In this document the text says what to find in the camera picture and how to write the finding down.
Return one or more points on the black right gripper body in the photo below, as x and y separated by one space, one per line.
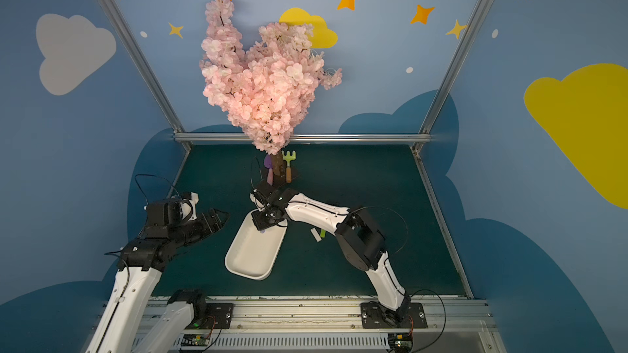
266 216

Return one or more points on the right aluminium frame post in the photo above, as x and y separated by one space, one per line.
476 20

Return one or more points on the aluminium frame post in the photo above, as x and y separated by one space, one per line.
476 20
121 27

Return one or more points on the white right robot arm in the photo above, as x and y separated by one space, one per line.
358 234

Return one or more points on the pink cherry blossom tree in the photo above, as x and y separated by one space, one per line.
265 90

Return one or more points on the back aluminium frame bar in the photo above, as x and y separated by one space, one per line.
224 138

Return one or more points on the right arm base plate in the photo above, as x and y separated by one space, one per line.
375 316

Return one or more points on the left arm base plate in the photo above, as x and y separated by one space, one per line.
213 315

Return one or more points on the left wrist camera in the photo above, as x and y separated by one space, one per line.
188 202

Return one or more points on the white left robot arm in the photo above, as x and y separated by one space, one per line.
171 224

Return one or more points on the dark tree base plate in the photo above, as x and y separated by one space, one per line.
279 181

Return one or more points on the right green circuit board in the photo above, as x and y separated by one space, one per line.
400 343

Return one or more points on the left green circuit board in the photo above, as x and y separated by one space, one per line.
195 342

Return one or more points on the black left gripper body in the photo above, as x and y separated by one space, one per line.
201 224

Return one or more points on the green circuit board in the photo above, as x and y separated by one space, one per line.
195 342
400 343

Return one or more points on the left aluminium frame post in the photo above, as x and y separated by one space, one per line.
121 27

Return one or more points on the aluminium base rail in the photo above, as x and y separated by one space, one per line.
326 324

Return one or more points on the white usb drive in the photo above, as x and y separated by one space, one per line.
316 235

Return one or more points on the white oval storage tray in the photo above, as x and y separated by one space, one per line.
253 252

